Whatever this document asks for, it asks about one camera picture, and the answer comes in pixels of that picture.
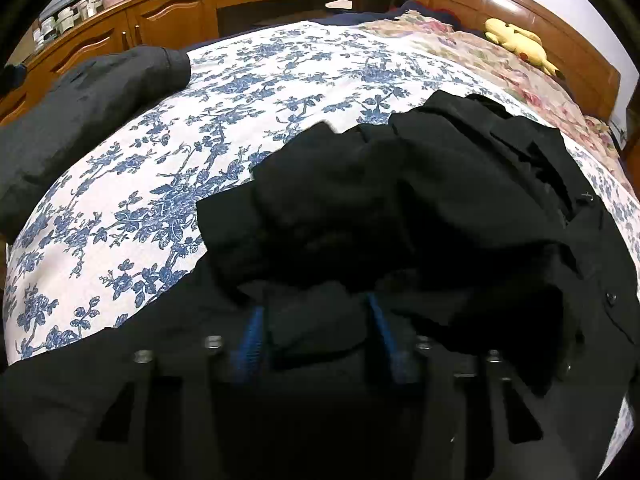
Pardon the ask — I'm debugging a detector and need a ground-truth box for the blue floral white bedsheet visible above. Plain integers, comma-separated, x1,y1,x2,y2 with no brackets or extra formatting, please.
1,22,639,479

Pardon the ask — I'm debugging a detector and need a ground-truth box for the wooden desk cabinet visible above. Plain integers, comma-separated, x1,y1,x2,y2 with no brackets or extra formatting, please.
0,0,357,126

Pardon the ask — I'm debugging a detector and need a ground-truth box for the black coat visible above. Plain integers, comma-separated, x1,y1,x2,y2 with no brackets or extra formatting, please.
1,92,639,479

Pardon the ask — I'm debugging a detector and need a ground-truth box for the folded dark grey garment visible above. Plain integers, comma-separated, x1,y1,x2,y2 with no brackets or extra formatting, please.
1,46,191,243

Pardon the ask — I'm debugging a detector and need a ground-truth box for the yellow plush toy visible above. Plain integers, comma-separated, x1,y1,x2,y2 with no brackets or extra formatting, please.
485,18,562,77

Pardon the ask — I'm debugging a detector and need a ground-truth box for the pink floral quilt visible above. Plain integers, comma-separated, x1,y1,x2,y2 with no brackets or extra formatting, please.
359,10,632,191

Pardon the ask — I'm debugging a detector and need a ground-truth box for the wooden headboard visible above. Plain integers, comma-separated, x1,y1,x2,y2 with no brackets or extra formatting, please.
416,0,620,120

